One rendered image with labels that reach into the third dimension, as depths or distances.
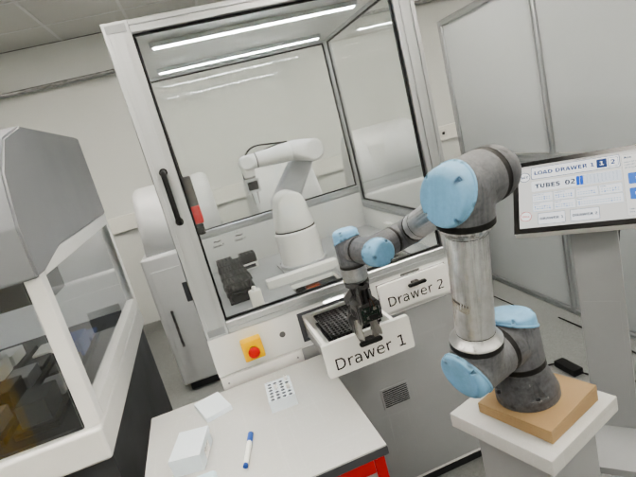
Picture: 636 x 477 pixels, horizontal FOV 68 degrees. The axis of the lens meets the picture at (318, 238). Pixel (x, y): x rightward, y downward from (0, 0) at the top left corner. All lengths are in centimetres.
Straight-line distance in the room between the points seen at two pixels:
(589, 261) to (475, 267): 117
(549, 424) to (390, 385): 85
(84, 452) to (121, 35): 121
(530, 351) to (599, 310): 101
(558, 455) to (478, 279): 44
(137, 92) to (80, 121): 332
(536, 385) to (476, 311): 30
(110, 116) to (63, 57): 61
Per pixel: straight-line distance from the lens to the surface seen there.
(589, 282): 215
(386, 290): 180
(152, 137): 160
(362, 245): 124
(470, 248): 96
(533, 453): 123
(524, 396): 126
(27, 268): 142
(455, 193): 89
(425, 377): 202
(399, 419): 205
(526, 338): 120
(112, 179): 487
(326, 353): 145
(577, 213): 198
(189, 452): 143
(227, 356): 174
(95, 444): 158
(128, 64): 163
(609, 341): 226
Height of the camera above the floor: 156
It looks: 13 degrees down
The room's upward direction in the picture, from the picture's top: 15 degrees counter-clockwise
